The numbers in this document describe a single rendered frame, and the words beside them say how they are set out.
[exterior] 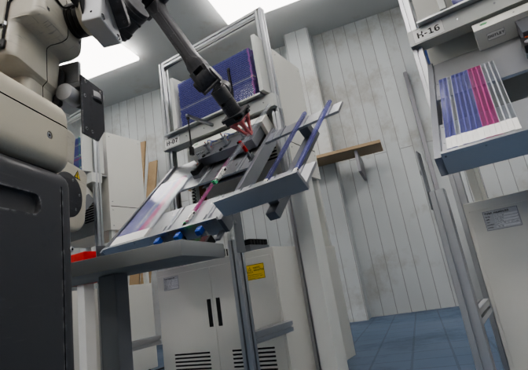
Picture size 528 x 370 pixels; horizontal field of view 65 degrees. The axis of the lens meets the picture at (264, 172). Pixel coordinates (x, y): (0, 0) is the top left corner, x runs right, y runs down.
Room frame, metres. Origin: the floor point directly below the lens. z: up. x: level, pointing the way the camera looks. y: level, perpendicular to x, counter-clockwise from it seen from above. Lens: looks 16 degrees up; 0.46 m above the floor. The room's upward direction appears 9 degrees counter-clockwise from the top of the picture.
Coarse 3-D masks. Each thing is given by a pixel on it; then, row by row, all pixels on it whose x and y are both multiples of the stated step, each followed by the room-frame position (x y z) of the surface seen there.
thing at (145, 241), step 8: (216, 216) 1.50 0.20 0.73; (192, 224) 1.55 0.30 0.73; (200, 224) 1.54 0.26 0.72; (208, 224) 1.52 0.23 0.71; (216, 224) 1.51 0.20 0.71; (160, 232) 1.65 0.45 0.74; (168, 232) 1.62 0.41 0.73; (176, 232) 1.61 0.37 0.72; (184, 232) 1.59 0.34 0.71; (192, 232) 1.58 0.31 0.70; (208, 232) 1.56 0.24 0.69; (216, 232) 1.55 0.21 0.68; (136, 240) 1.71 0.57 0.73; (144, 240) 1.70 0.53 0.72; (152, 240) 1.68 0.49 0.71; (168, 240) 1.66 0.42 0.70; (104, 248) 1.82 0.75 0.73; (112, 248) 1.80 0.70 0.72; (120, 248) 1.78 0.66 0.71; (128, 248) 1.77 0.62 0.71; (136, 248) 1.75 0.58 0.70
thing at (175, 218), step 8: (232, 192) 1.64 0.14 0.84; (208, 200) 1.70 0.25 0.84; (184, 208) 1.77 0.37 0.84; (192, 208) 1.72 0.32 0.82; (200, 208) 1.68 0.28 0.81; (208, 208) 1.64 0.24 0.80; (216, 208) 1.60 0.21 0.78; (168, 216) 1.79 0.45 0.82; (176, 216) 1.75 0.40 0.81; (184, 216) 1.70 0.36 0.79; (192, 216) 1.65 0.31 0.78; (200, 216) 1.62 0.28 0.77; (208, 216) 1.56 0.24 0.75; (160, 224) 1.77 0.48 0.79; (168, 224) 1.73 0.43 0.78; (176, 224) 1.68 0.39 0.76; (152, 232) 1.75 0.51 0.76
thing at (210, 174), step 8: (256, 152) 1.83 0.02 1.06; (224, 160) 1.97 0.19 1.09; (240, 160) 1.85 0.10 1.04; (248, 160) 1.81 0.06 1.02; (176, 168) 2.27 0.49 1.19; (184, 168) 2.20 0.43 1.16; (208, 168) 2.00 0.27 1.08; (216, 168) 1.94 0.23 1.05; (232, 168) 1.84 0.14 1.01; (240, 168) 1.78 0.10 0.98; (176, 176) 2.16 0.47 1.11; (192, 176) 2.03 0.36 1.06; (208, 176) 1.91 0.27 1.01; (224, 176) 1.82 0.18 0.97; (232, 176) 1.88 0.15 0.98; (192, 184) 1.94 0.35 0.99; (200, 184) 1.90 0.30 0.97; (208, 184) 1.96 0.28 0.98
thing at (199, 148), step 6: (252, 120) 1.95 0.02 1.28; (264, 120) 1.90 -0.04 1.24; (240, 126) 1.97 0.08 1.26; (264, 126) 1.90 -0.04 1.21; (270, 126) 1.94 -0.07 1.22; (222, 132) 2.06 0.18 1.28; (228, 132) 2.01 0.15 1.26; (234, 132) 1.96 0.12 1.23; (264, 132) 1.92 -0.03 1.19; (210, 138) 2.09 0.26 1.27; (216, 138) 2.03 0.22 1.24; (228, 138) 2.00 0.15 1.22; (198, 144) 2.12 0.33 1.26; (210, 144) 2.05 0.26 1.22; (198, 150) 2.11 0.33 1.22; (204, 150) 2.09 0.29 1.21; (192, 156) 2.15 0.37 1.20; (198, 156) 2.14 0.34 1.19
